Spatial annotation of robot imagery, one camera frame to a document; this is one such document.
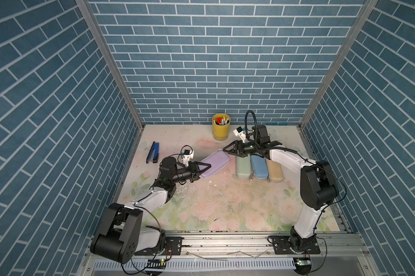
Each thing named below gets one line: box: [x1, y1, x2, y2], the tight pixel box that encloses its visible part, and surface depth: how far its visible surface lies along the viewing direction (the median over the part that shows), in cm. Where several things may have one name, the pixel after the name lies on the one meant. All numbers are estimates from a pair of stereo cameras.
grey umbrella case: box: [198, 149, 231, 179], surface depth 81 cm
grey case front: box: [236, 154, 252, 179], surface depth 98 cm
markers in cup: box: [212, 116, 230, 126], surface depth 108 cm
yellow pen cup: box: [212, 113, 231, 141], surface depth 108 cm
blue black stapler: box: [145, 140, 160, 164], surface depth 107 cm
